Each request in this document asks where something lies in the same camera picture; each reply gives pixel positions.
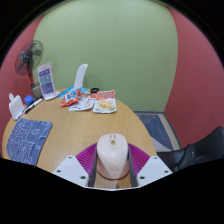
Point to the small white snack packet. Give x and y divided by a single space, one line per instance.
81 105

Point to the black-capped white marker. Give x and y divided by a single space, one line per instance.
33 105

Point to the white tissue box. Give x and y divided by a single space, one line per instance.
16 106

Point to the cream computer mouse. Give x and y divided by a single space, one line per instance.
112 156

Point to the small black object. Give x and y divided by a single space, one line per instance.
95 90

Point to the black office chair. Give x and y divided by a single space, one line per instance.
200 150

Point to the light blue packet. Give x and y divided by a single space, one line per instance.
65 92

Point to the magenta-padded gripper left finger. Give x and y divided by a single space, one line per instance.
68 166

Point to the blue whiteboard eraser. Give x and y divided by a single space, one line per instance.
29 99

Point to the black standing fan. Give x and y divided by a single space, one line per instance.
28 56

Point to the blue and white sign stand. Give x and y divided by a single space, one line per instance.
46 80

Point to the blue patterned mouse pad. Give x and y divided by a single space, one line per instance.
28 140

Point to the white and orange snack packet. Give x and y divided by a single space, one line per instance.
105 103

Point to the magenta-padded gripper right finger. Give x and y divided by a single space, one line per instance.
154 166

